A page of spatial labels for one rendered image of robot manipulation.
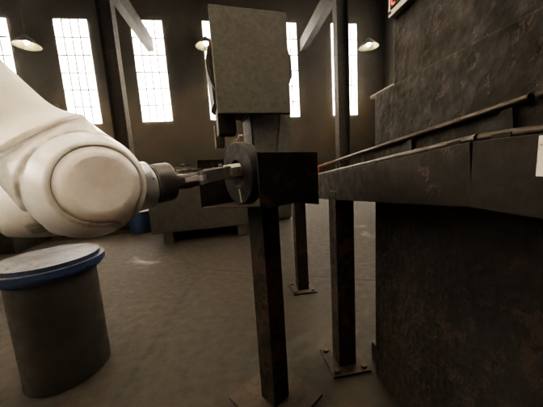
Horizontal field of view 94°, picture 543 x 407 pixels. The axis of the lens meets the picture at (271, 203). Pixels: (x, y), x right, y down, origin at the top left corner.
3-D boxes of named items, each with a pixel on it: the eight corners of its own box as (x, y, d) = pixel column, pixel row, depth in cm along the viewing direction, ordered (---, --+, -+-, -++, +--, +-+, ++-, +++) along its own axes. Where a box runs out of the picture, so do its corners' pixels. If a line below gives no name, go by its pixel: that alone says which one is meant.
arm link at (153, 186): (132, 217, 42) (166, 208, 46) (118, 162, 41) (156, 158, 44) (118, 212, 49) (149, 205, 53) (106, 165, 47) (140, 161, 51)
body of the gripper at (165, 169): (148, 202, 52) (190, 193, 58) (164, 204, 46) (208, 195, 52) (140, 165, 51) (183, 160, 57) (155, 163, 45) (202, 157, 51)
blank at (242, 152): (229, 152, 71) (218, 152, 70) (257, 132, 59) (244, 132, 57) (240, 206, 71) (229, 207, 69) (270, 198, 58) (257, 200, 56)
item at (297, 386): (266, 354, 95) (252, 158, 85) (326, 396, 76) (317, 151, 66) (219, 388, 81) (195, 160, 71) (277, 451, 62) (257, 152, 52)
